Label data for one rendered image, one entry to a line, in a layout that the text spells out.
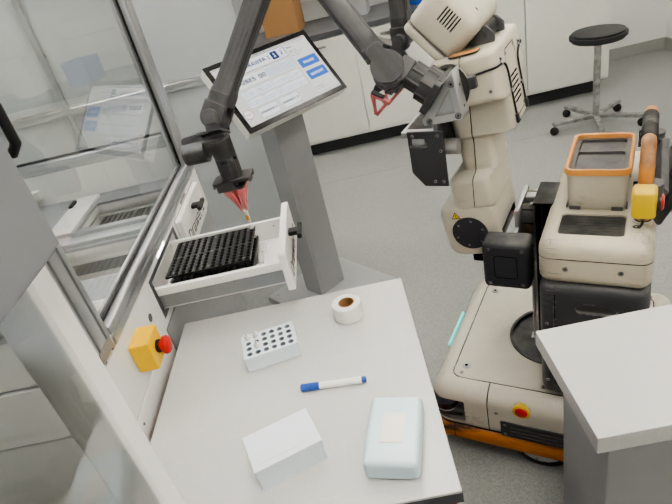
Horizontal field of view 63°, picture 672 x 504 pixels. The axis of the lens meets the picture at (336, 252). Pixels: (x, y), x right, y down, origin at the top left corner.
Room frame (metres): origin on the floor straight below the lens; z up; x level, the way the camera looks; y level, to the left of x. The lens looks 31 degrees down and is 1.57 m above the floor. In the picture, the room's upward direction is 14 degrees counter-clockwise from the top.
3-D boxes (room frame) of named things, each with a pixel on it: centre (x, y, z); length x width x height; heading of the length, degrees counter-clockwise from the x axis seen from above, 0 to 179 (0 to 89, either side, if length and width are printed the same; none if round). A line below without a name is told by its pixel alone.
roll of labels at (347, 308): (1.06, 0.01, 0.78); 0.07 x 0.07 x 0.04
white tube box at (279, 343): (0.99, 0.20, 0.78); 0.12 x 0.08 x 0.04; 96
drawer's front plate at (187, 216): (1.62, 0.41, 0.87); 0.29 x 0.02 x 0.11; 176
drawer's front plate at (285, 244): (1.28, 0.12, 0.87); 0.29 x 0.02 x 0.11; 176
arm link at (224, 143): (1.35, 0.22, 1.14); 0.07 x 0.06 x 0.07; 79
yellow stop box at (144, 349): (0.97, 0.44, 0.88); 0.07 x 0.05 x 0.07; 176
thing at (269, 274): (1.29, 0.33, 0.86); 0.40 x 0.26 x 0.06; 86
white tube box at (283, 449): (0.69, 0.18, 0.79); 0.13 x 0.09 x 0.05; 106
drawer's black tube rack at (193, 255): (1.29, 0.32, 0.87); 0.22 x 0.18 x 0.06; 86
